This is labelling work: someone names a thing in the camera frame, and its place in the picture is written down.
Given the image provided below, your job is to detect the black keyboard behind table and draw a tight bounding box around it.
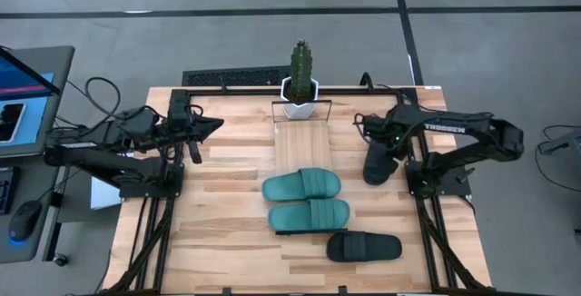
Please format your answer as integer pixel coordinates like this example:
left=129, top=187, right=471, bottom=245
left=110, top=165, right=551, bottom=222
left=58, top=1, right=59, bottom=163
left=181, top=64, right=291, bottom=87

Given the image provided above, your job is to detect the white geometric plant pot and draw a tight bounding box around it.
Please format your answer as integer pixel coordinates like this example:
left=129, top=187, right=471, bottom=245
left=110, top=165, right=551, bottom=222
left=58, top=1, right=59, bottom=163
left=280, top=76, right=320, bottom=120

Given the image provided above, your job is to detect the grey floor device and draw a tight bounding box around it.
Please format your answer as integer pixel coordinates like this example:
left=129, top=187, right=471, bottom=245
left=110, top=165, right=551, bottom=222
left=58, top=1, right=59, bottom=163
left=537, top=127, right=581, bottom=156

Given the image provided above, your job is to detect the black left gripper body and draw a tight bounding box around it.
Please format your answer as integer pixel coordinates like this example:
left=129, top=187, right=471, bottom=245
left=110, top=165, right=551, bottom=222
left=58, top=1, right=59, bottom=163
left=166, top=116, right=204, bottom=165

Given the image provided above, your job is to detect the black computer mouse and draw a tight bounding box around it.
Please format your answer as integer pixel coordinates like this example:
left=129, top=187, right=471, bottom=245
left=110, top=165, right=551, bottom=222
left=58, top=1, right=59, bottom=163
left=7, top=199, right=43, bottom=243

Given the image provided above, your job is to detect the grey computer desk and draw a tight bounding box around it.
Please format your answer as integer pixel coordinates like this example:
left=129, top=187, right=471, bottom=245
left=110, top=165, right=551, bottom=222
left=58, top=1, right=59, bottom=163
left=0, top=153, right=64, bottom=264

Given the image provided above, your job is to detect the wooden shelf black frame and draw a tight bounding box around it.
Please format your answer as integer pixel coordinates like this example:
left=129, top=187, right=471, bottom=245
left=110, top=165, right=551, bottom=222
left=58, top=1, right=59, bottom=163
left=271, top=99, right=350, bottom=236

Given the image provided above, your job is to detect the grey computer monitor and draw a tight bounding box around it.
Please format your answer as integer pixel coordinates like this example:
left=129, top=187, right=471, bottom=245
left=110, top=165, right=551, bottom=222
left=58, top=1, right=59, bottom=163
left=0, top=44, right=76, bottom=159

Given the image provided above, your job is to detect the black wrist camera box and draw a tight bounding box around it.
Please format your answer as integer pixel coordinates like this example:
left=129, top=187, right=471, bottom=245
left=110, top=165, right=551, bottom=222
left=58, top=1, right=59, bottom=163
left=169, top=89, right=191, bottom=119

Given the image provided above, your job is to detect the green cactus plant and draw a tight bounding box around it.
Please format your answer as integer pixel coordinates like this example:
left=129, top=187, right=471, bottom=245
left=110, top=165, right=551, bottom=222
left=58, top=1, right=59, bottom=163
left=290, top=40, right=314, bottom=100

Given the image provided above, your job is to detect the white paper sheet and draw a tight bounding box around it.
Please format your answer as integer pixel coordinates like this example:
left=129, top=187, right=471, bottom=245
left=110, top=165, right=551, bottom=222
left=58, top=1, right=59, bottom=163
left=89, top=175, right=133, bottom=211

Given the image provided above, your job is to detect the thick black diagonal bar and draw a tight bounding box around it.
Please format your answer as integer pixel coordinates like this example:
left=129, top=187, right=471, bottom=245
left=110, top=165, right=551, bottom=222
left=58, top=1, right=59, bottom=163
left=67, top=163, right=126, bottom=192

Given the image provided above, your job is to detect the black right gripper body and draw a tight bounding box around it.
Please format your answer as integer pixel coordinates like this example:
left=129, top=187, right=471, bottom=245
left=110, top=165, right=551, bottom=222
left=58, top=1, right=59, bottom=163
left=360, top=113, right=408, bottom=154

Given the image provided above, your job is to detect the black rubber slide sandal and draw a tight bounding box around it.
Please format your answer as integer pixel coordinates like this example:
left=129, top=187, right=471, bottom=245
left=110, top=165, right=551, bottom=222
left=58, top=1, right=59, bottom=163
left=325, top=231, right=404, bottom=263
left=361, top=141, right=401, bottom=186

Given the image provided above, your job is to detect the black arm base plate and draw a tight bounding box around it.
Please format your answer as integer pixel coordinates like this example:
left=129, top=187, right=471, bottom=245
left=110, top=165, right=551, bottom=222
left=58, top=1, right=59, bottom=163
left=405, top=159, right=473, bottom=198
left=118, top=163, right=185, bottom=200

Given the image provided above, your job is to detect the black floor cable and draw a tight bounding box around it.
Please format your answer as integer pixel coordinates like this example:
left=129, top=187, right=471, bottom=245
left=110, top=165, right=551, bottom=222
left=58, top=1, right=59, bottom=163
left=533, top=124, right=581, bottom=193

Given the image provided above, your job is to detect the black aluminium table frame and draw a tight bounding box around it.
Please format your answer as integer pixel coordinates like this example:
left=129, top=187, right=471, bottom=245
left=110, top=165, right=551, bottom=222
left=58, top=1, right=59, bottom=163
left=106, top=85, right=494, bottom=296

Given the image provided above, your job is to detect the green rubber slide sandal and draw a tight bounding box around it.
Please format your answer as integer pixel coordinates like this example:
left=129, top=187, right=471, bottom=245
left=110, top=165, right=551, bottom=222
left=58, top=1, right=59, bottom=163
left=267, top=198, right=351, bottom=232
left=261, top=167, right=342, bottom=203

